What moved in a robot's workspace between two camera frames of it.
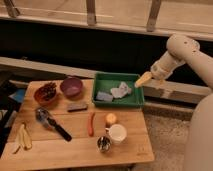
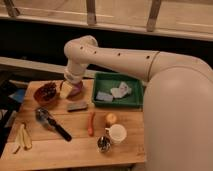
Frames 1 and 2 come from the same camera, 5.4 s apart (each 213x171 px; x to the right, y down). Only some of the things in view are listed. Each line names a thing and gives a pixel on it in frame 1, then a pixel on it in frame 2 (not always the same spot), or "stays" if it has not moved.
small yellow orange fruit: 111,118 stays
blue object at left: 18,95 stays
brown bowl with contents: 45,93 stays
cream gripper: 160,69 to 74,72
